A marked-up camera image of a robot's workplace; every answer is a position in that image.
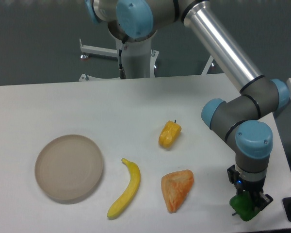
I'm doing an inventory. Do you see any beige round plate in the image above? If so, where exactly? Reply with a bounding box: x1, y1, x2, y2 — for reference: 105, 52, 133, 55
34, 134, 104, 204

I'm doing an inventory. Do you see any yellow toy banana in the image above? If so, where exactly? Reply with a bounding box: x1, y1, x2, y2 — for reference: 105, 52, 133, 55
107, 158, 141, 219

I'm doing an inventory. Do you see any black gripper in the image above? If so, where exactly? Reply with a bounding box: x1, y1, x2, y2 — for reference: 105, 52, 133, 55
227, 165, 273, 212

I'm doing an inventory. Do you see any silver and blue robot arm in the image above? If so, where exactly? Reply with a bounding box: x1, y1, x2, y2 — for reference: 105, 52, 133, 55
85, 0, 290, 211

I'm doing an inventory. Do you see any green toy pepper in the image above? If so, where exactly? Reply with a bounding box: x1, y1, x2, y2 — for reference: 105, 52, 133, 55
229, 191, 260, 221

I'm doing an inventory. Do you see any orange toy bread slice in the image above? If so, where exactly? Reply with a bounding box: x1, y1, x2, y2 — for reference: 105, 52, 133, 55
161, 169, 194, 213

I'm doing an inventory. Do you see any yellow toy pepper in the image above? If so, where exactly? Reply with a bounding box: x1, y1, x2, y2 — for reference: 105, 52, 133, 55
158, 120, 182, 149

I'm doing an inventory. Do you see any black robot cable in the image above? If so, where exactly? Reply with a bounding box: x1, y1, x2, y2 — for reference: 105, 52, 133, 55
118, 36, 129, 80

